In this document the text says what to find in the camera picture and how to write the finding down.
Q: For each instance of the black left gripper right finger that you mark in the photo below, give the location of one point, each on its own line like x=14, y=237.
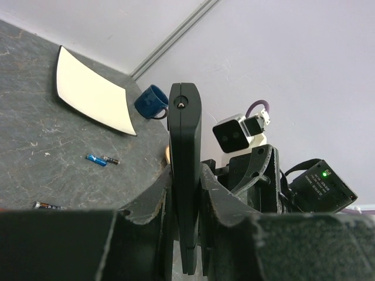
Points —
x=241, y=244

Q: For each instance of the blue battery far right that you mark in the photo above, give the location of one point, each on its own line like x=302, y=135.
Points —
x=96, y=160

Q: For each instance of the white square plate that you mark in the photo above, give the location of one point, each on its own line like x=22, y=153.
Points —
x=91, y=94

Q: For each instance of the round wooden bird plate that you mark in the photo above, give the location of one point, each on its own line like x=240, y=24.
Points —
x=167, y=155

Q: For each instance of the navy blue mug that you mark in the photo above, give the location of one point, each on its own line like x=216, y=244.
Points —
x=152, y=103

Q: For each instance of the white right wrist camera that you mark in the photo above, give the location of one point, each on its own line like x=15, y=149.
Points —
x=241, y=132

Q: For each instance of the black remote control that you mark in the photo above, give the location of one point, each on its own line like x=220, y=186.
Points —
x=185, y=129

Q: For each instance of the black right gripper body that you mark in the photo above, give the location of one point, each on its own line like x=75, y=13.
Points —
x=255, y=178

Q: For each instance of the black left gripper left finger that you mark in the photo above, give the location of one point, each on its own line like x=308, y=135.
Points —
x=134, y=242

